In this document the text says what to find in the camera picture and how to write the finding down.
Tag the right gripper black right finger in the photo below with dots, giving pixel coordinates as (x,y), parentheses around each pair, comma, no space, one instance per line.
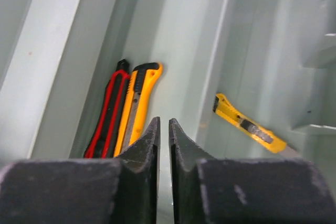
(260,190)

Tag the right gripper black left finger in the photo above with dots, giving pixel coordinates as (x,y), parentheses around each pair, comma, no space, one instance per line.
(123,189)

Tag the green translucent tool box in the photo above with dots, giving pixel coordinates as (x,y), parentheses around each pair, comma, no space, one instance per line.
(273,59)

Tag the yellow black utility knife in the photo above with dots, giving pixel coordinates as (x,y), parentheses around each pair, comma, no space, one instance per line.
(266,138)
(142,81)

